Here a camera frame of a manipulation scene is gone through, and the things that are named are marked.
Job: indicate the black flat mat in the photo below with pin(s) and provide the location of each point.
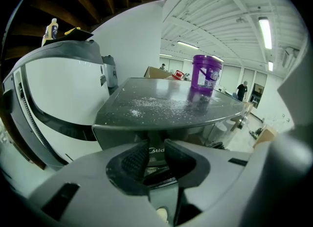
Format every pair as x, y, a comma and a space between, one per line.
73, 36

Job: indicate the long ceiling light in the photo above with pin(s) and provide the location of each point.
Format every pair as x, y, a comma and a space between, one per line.
188, 45
265, 32
166, 55
270, 66

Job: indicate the brown cardboard box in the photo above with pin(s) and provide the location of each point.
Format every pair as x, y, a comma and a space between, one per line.
266, 136

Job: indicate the yellow cloth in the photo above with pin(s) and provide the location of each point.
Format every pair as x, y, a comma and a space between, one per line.
71, 31

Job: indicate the red and white container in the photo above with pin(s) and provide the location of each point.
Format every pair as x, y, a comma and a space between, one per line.
178, 75

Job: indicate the open cardboard box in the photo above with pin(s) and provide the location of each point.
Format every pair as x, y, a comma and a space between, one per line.
156, 73

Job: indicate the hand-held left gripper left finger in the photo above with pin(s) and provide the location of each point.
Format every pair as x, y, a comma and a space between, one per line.
93, 187

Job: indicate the white appliance with grey trim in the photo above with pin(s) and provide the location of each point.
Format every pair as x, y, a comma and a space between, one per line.
63, 86

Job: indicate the grey washing machine detergent drawer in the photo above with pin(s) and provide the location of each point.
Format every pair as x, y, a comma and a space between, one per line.
156, 157

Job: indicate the purple plastic bucket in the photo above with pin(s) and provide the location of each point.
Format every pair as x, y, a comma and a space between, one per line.
206, 74

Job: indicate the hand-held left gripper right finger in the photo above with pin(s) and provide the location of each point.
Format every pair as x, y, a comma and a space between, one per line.
220, 184

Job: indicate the wall air conditioner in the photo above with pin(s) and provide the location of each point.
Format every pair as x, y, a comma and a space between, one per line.
290, 56

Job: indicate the yellow detergent bottle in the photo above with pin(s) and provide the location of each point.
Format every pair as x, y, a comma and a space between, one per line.
50, 31

